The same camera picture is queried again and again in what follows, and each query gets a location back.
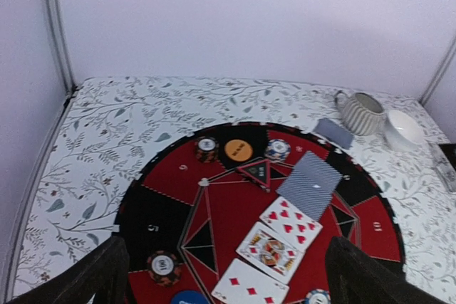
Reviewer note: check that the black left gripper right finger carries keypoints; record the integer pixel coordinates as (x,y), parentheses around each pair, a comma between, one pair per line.
(354,277)

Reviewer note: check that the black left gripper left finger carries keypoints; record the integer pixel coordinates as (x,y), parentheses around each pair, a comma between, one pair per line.
(101,276)

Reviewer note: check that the red black chip stack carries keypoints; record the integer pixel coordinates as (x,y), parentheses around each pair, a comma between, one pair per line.
(163,268)
(206,149)

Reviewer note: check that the hearts number card face-up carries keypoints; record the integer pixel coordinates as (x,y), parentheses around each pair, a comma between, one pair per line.
(292,224)

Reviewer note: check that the king of diamonds card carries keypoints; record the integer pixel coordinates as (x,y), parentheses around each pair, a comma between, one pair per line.
(271,253)

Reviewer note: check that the blue small blind button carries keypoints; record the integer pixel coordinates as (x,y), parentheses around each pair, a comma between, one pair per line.
(189,297)

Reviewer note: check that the face-down card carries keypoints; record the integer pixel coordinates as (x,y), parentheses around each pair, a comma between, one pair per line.
(310,185)
(328,129)

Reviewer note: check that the diamonds number card face-up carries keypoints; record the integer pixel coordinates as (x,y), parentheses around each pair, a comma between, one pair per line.
(242,283)

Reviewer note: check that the red black triangular card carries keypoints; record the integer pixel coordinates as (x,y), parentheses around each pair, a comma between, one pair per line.
(258,172)

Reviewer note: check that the orange big blind button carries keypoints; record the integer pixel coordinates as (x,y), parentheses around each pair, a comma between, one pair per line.
(238,150)

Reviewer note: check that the round red black poker mat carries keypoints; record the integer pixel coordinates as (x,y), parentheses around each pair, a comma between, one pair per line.
(201,211)

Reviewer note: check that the floral white table cloth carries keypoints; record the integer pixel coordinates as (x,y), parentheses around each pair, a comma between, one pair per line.
(114,126)

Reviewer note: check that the aluminium poker chip case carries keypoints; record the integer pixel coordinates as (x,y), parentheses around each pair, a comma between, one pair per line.
(443,156)

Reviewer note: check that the white ceramic bowl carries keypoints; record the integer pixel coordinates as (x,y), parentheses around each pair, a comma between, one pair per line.
(402,132)

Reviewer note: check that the striped grey ceramic mug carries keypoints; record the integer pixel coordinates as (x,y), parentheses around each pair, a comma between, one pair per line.
(361,113)

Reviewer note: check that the right aluminium frame post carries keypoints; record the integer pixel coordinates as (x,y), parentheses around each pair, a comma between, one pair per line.
(439,73)

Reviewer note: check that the aluminium frame post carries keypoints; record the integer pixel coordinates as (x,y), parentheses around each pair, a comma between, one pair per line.
(59,46)
(439,73)

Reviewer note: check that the left aluminium frame post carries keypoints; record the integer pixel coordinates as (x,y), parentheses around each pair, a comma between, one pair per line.
(59,46)

